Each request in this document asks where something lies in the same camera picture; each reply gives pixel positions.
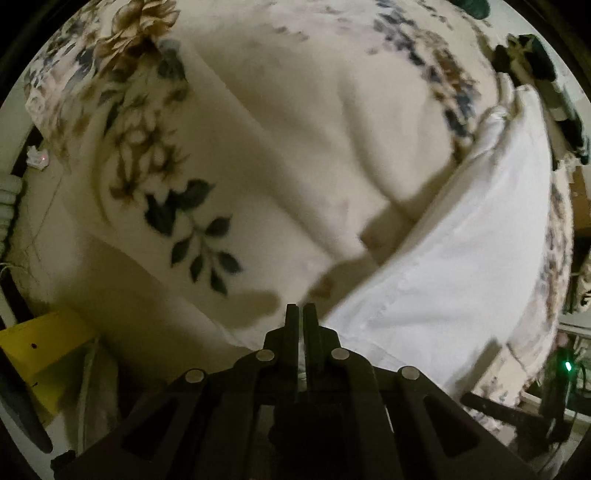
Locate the yellow box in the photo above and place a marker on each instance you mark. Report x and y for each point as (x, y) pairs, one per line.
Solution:
(37, 350)

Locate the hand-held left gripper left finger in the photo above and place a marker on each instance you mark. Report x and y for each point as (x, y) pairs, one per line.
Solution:
(292, 323)

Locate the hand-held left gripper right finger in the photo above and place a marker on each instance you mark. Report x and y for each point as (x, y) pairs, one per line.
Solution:
(309, 323)

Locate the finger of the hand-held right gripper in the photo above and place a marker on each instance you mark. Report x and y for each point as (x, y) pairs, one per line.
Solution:
(503, 410)

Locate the dark grey curved object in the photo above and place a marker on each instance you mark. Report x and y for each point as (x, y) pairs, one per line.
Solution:
(18, 406)

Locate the floral cream blanket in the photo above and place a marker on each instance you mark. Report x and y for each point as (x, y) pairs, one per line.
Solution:
(277, 138)

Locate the white cloth garment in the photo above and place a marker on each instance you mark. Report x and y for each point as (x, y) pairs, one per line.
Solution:
(461, 254)

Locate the black and white patterned cloth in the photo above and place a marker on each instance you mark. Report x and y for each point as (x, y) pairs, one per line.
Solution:
(540, 64)

